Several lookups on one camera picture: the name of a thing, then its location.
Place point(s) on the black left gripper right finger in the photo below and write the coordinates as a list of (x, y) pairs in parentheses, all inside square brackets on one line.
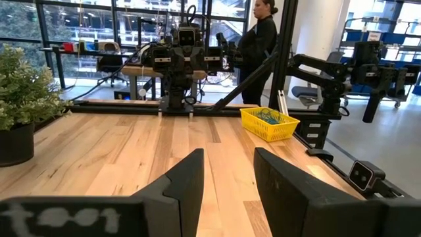
[(296, 204)]

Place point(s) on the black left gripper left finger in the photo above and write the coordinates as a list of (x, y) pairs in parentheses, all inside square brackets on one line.
[(181, 197)]

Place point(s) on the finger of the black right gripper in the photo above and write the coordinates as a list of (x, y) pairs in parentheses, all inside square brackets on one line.
[(198, 69), (178, 70)]

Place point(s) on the yellow plastic mesh bin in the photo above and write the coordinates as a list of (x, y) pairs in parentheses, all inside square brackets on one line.
[(269, 130)]

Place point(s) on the teal rubber band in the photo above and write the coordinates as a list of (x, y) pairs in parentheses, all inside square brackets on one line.
[(274, 120), (268, 116)]

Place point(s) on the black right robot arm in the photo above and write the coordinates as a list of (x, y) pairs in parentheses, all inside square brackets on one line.
[(177, 95)]

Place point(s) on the black background robot arm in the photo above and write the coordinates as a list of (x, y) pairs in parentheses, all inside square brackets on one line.
[(315, 66), (375, 72)]

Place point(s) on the blue storage bin rack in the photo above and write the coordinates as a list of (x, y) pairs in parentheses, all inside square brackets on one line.
[(355, 35)]

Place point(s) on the wooden background table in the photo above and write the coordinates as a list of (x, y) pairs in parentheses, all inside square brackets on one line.
[(138, 70)]

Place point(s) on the person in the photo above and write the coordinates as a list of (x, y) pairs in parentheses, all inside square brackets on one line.
[(260, 42)]

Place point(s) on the black table clamp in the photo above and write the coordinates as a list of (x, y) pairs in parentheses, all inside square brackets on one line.
[(320, 154)]

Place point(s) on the black office chair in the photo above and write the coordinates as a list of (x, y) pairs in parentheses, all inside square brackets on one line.
[(110, 64)]

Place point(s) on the black labelled drawer unit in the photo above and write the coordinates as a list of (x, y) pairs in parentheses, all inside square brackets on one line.
[(315, 131)]

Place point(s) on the grey office chair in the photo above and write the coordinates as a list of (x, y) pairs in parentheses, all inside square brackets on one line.
[(307, 93)]

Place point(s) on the white pillar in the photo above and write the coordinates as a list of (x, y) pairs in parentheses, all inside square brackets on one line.
[(319, 29)]

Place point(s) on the red box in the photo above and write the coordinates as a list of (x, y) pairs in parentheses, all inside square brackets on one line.
[(68, 47)]

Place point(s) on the green plant in black pot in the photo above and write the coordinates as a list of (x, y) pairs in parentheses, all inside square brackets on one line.
[(26, 92)]

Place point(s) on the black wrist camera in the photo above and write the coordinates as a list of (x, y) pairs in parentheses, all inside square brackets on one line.
[(187, 37)]

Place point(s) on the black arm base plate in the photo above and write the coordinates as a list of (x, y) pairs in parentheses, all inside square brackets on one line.
[(176, 111)]

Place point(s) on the black aluminium rig frame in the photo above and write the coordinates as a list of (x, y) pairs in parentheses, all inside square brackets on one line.
[(283, 49)]

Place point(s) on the black table-level camera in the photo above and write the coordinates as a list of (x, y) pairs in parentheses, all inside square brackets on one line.
[(365, 174)]

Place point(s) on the white metal bracket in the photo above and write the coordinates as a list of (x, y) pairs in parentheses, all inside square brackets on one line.
[(283, 102)]

